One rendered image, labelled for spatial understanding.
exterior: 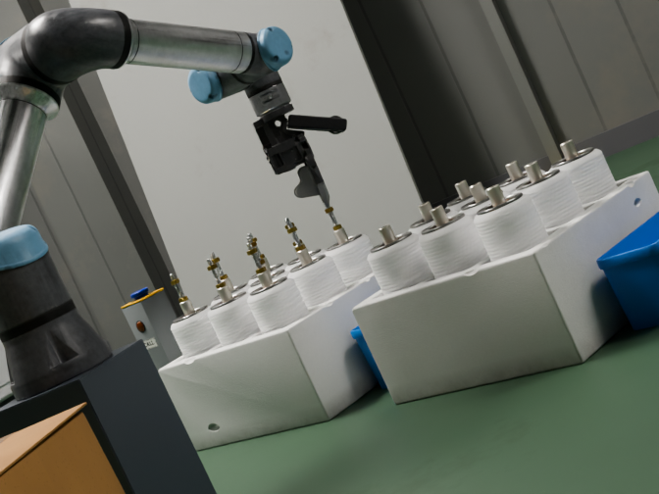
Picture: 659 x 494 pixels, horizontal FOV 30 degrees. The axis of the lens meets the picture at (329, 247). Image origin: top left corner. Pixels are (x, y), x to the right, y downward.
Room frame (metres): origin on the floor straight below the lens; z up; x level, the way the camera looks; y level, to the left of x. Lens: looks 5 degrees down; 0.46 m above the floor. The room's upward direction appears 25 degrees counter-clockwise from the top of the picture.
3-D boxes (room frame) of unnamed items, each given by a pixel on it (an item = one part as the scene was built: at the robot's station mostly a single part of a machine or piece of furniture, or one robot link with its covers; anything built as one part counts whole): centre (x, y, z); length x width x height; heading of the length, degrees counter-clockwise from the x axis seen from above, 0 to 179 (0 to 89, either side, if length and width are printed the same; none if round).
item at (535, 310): (2.04, -0.26, 0.09); 0.39 x 0.39 x 0.18; 45
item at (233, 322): (2.33, 0.22, 0.16); 0.10 x 0.10 x 0.18
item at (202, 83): (2.33, 0.04, 0.64); 0.11 x 0.11 x 0.08; 45
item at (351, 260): (2.42, -0.03, 0.16); 0.10 x 0.10 x 0.18
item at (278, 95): (2.41, -0.02, 0.56); 0.08 x 0.08 x 0.05
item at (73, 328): (1.78, 0.43, 0.35); 0.15 x 0.15 x 0.10
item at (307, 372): (2.41, 0.14, 0.09); 0.39 x 0.39 x 0.18; 47
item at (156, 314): (2.56, 0.40, 0.16); 0.07 x 0.07 x 0.31; 47
